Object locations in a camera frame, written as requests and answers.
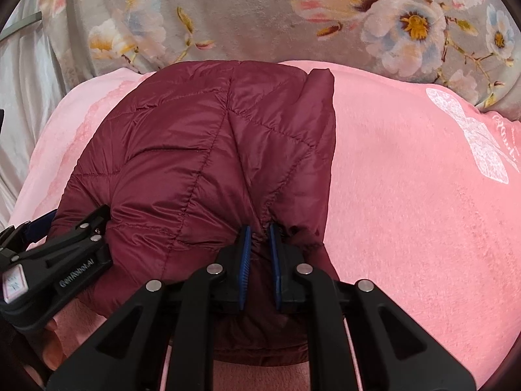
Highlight grey metal bar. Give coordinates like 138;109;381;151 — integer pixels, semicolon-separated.
0;12;42;42

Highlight pink fleece blanket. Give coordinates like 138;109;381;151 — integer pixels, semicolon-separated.
8;60;521;391

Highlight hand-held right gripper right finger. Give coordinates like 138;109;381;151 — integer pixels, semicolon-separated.
268;224;477;391

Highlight white satin sheet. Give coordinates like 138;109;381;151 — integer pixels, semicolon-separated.
0;0;72;229

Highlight grey floral blanket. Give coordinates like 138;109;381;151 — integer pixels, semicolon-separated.
38;0;521;121

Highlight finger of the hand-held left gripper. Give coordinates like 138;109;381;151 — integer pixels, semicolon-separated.
0;210;58;254
8;205;112;268

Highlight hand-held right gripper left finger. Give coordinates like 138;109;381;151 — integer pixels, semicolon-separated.
43;225;253;391

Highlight maroon quilted puffer jacket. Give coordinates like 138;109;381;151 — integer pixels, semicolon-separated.
49;60;336;365

